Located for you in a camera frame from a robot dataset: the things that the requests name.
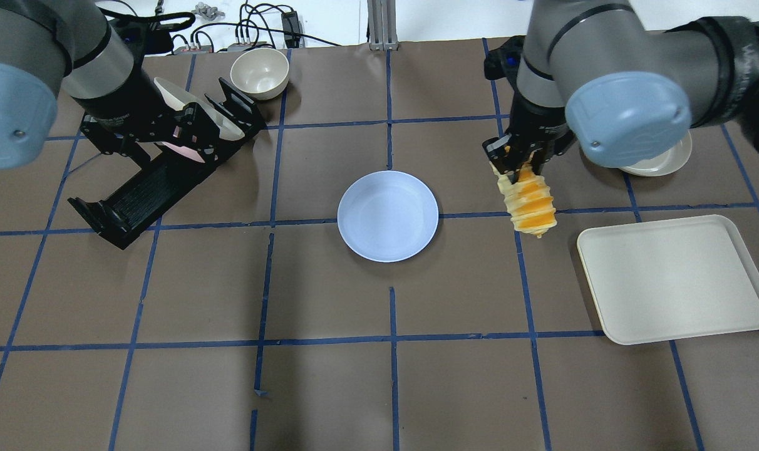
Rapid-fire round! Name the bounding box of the cream bowl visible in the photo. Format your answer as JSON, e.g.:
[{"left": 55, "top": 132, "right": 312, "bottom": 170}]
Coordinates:
[{"left": 230, "top": 48, "right": 290, "bottom": 101}]

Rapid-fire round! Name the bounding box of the aluminium frame post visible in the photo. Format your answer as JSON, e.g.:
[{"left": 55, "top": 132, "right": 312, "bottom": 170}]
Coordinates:
[{"left": 367, "top": 0, "right": 399, "bottom": 51}]

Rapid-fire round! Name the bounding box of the black dish rack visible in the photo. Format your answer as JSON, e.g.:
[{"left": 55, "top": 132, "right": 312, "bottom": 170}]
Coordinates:
[{"left": 68, "top": 77, "right": 267, "bottom": 249}]

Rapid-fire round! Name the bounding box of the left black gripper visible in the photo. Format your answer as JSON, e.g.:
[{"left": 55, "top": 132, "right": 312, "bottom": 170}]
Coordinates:
[{"left": 79, "top": 95, "right": 225, "bottom": 167}]

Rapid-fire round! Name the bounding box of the cream plate in rack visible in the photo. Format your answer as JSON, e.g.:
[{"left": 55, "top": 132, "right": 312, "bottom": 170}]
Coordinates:
[{"left": 153, "top": 76, "right": 245, "bottom": 141}]

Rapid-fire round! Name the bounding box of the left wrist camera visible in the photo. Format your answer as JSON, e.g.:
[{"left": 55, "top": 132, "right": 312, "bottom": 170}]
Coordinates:
[{"left": 108, "top": 12, "right": 195, "bottom": 57}]

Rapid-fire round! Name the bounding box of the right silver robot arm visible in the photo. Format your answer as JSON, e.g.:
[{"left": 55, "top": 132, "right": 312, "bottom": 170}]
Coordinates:
[{"left": 482, "top": 1, "right": 759, "bottom": 183}]

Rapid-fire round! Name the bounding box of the white rectangular tray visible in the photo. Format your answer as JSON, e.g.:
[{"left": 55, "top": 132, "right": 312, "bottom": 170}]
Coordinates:
[{"left": 576, "top": 214, "right": 759, "bottom": 345}]

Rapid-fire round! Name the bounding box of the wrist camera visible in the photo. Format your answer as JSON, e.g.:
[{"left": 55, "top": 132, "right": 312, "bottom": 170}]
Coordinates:
[
  {"left": 483, "top": 35, "right": 525, "bottom": 85},
  {"left": 108, "top": 12, "right": 195, "bottom": 57}
]

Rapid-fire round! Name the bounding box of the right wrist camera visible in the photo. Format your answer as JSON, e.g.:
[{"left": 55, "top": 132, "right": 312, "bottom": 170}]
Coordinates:
[{"left": 483, "top": 35, "right": 525, "bottom": 85}]

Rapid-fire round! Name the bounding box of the cream round plate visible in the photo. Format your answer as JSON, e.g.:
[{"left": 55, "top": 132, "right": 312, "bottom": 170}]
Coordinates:
[{"left": 618, "top": 132, "right": 693, "bottom": 178}]

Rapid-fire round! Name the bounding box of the orange striped bread loaf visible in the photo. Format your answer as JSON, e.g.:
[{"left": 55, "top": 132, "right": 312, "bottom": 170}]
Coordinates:
[{"left": 491, "top": 162, "right": 557, "bottom": 239}]

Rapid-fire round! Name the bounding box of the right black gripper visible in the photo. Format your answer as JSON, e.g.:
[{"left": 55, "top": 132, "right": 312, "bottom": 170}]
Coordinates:
[{"left": 483, "top": 100, "right": 574, "bottom": 184}]

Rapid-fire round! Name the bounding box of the pink plate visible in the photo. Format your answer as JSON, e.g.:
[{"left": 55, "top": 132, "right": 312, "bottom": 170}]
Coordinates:
[{"left": 155, "top": 125, "right": 205, "bottom": 163}]

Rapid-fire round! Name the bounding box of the blue round plate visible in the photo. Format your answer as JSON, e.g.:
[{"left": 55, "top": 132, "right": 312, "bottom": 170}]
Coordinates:
[{"left": 336, "top": 170, "right": 440, "bottom": 263}]

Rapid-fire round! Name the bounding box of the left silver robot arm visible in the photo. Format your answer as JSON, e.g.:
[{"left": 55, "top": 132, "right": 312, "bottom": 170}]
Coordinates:
[{"left": 0, "top": 1, "right": 220, "bottom": 170}]

